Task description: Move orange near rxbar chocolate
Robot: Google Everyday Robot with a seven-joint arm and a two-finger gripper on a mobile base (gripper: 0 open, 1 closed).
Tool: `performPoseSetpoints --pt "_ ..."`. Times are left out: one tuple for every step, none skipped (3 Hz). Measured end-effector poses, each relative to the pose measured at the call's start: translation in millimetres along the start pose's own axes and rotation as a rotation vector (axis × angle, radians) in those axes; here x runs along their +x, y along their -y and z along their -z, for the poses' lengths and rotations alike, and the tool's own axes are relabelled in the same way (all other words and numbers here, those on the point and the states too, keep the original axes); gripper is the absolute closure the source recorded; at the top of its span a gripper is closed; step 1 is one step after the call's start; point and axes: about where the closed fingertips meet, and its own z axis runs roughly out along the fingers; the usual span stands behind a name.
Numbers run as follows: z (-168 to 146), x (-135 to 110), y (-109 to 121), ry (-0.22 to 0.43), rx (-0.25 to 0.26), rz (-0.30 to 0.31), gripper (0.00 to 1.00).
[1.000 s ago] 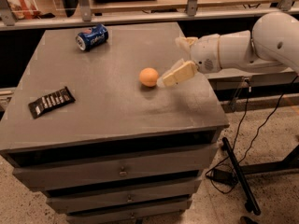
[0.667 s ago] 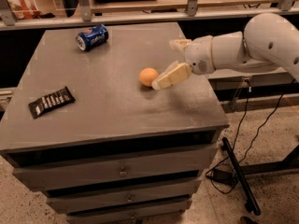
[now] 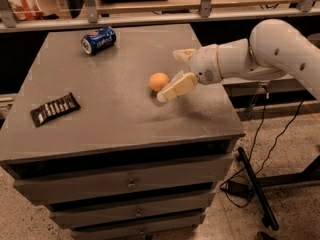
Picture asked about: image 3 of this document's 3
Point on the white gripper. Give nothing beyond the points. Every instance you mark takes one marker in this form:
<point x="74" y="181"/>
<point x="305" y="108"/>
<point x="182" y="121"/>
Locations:
<point x="204" y="65"/>

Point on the orange fruit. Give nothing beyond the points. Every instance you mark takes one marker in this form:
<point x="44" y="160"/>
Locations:
<point x="158" y="81"/>

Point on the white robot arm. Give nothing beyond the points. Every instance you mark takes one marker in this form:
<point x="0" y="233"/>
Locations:
<point x="274" y="49"/>

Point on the black rxbar chocolate wrapper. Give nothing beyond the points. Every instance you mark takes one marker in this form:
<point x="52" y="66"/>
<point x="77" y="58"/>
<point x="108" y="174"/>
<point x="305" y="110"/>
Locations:
<point x="54" y="109"/>

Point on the blue pepsi can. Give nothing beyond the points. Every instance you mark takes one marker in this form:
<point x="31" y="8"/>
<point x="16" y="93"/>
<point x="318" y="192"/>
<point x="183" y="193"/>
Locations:
<point x="98" y="40"/>

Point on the grey drawer cabinet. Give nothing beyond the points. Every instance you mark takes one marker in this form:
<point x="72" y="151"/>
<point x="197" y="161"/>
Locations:
<point x="124" y="164"/>

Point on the black power adapter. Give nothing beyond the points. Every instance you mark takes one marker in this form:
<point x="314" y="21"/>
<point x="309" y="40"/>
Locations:
<point x="238" y="189"/>

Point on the metal shelf rail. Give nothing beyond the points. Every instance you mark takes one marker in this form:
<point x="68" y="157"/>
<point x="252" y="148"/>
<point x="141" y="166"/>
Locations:
<point x="55" y="14"/>

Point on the black table leg frame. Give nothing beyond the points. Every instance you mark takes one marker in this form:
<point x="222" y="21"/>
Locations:
<point x="309" y="174"/>

